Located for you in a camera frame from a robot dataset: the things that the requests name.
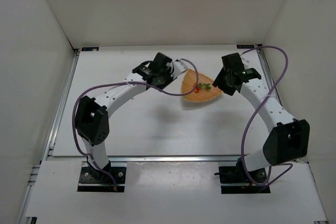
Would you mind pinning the red cherries with green leaves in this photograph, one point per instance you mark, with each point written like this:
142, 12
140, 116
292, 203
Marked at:
202, 86

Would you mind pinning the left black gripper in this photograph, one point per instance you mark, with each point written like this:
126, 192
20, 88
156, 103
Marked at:
168, 77

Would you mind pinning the black corner bracket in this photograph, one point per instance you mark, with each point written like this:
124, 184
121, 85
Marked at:
90, 49
245, 46

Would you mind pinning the front aluminium frame rail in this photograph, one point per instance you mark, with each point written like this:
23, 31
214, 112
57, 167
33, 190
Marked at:
180, 158

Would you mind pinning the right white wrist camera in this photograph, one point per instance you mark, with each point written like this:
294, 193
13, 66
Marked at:
245, 60

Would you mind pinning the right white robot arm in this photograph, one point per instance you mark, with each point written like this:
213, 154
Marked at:
288, 137

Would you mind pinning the aluminium frame rail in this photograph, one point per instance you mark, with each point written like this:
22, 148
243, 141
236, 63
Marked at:
180, 158
267, 72
50, 142

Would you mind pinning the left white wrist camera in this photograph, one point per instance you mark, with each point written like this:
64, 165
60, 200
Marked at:
178, 68

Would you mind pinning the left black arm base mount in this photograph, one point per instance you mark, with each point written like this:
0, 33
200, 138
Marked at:
94, 181

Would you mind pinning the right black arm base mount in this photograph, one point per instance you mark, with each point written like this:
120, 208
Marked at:
233, 181

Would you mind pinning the woven triangular fruit basket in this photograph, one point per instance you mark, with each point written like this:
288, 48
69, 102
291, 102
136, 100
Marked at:
189, 81

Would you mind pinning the left aluminium frame rail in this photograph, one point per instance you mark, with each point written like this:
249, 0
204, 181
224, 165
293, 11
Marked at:
50, 142

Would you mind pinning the right aluminium frame rail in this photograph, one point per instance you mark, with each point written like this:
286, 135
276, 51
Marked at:
267, 72

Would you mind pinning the right black corner bracket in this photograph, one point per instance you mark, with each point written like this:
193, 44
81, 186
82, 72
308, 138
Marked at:
245, 46

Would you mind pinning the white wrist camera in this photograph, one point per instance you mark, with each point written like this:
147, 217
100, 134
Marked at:
178, 68
245, 60

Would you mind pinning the left black corner bracket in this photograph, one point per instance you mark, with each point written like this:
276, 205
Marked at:
90, 49

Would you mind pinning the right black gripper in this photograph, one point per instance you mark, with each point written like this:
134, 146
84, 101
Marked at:
226, 85

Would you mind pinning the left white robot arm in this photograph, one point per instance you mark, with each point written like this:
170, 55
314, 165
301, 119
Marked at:
92, 116

